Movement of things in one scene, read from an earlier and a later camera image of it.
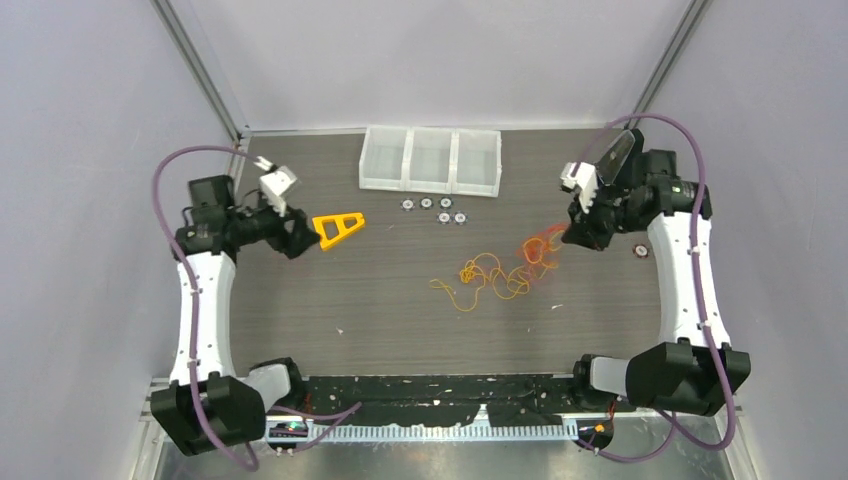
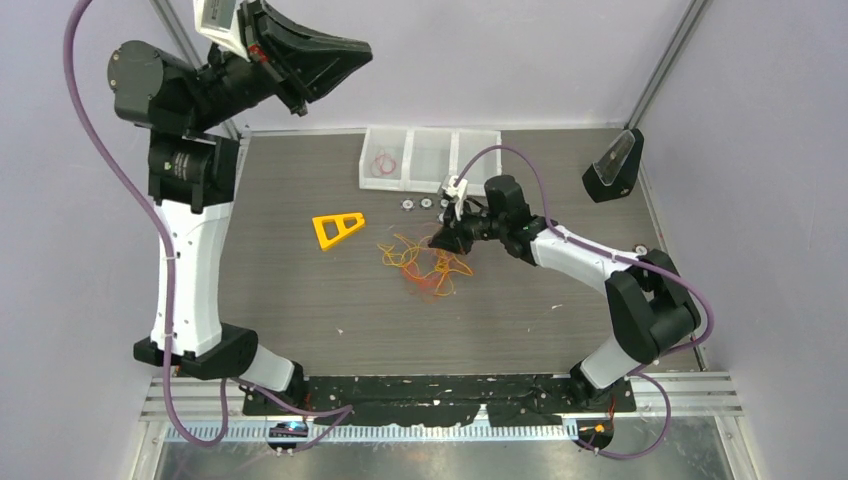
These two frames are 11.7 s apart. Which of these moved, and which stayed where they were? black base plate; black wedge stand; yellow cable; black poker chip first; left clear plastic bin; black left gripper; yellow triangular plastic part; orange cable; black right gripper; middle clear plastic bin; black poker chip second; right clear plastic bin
Moved: black right gripper; black left gripper; yellow cable; orange cable
Stayed: middle clear plastic bin; yellow triangular plastic part; black poker chip second; black wedge stand; right clear plastic bin; left clear plastic bin; black poker chip first; black base plate
